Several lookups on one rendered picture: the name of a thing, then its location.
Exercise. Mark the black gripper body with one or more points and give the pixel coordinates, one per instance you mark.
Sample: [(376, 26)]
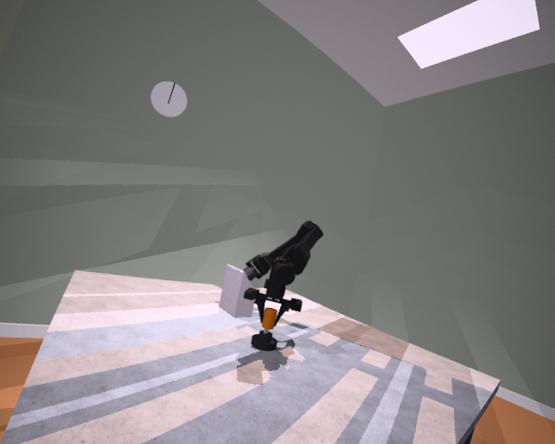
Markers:
[(274, 293)]

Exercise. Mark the orange knob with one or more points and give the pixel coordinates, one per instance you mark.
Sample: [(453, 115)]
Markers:
[(269, 318)]

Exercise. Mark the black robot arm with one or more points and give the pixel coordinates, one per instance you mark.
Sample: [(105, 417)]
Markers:
[(287, 259)]

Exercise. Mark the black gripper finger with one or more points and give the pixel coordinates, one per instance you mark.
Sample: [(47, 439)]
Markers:
[(280, 313), (261, 307)]

